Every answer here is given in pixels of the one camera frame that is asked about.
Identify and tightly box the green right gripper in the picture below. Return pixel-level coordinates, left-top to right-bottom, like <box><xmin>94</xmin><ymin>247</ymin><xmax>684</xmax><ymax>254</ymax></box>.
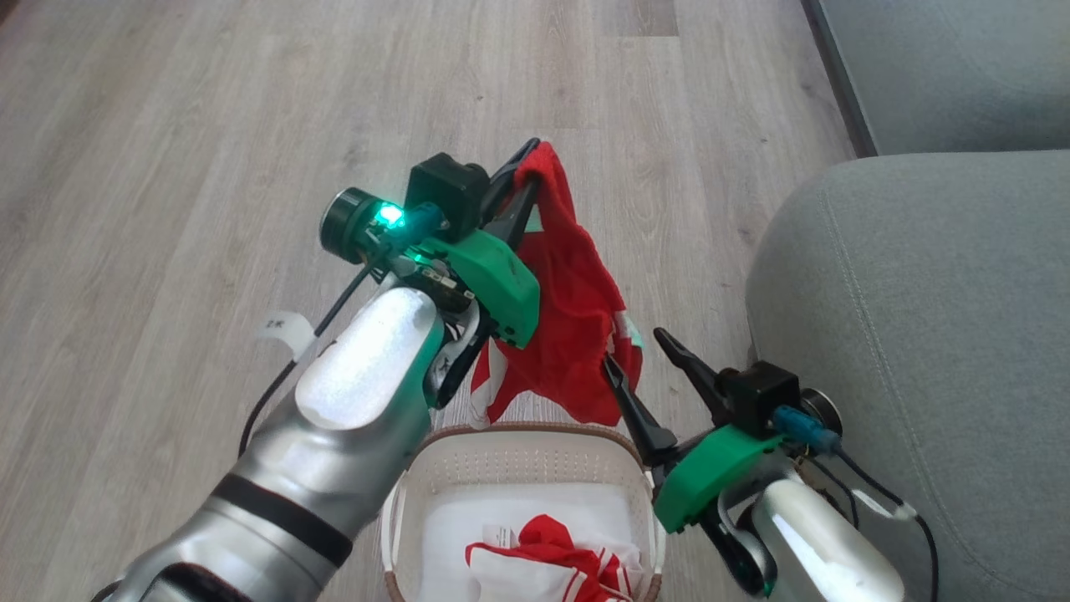
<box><xmin>603</xmin><ymin>327</ymin><xmax>783</xmax><ymax>534</ymax></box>

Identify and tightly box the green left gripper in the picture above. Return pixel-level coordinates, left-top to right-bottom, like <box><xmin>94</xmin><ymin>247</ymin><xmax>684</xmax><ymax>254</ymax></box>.
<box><xmin>414</xmin><ymin>139</ymin><xmax>542</xmax><ymax>350</ymax></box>

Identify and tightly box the red garment with white stripes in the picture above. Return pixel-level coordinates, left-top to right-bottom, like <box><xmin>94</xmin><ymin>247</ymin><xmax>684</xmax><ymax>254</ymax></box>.
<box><xmin>468</xmin><ymin>140</ymin><xmax>645</xmax><ymax>430</ymax></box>

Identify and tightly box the white laundry basket brown rim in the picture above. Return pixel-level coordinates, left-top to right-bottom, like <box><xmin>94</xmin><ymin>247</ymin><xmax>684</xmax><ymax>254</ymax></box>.
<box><xmin>380</xmin><ymin>424</ymin><xmax>667</xmax><ymax>602</ymax></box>

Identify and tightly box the white basket liner cloth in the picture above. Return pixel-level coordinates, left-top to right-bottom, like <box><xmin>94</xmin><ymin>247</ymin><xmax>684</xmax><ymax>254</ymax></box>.
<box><xmin>415</xmin><ymin>483</ymin><xmax>645</xmax><ymax>602</ymax></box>

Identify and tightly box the grey sofa seat cushion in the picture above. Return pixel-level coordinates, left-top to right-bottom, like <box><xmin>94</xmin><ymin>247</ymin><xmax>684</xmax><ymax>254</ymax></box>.
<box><xmin>815</xmin><ymin>0</ymin><xmax>1070</xmax><ymax>156</ymax></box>
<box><xmin>746</xmin><ymin>150</ymin><xmax>1070</xmax><ymax>602</ymax></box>

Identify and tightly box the crumpled red and white garment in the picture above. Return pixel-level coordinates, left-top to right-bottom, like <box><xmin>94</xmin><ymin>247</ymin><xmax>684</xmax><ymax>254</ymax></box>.
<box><xmin>465</xmin><ymin>514</ymin><xmax>645</xmax><ymax>602</ymax></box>

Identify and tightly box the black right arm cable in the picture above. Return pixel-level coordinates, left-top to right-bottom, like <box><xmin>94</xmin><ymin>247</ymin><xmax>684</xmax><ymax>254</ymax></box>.
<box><xmin>773</xmin><ymin>406</ymin><xmax>940</xmax><ymax>602</ymax></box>

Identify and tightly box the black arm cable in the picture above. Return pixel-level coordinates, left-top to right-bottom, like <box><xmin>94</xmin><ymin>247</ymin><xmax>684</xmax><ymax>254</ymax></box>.
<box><xmin>773</xmin><ymin>406</ymin><xmax>940</xmax><ymax>602</ymax></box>
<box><xmin>239</xmin><ymin>266</ymin><xmax>375</xmax><ymax>457</ymax></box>

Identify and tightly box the white cable tag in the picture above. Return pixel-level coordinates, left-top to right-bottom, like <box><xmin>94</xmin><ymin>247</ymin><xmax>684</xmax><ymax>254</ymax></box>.
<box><xmin>256</xmin><ymin>310</ymin><xmax>317</xmax><ymax>363</ymax></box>

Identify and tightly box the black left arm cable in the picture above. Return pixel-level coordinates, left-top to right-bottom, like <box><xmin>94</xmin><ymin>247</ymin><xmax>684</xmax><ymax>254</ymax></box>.
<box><xmin>239</xmin><ymin>266</ymin><xmax>375</xmax><ymax>457</ymax></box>

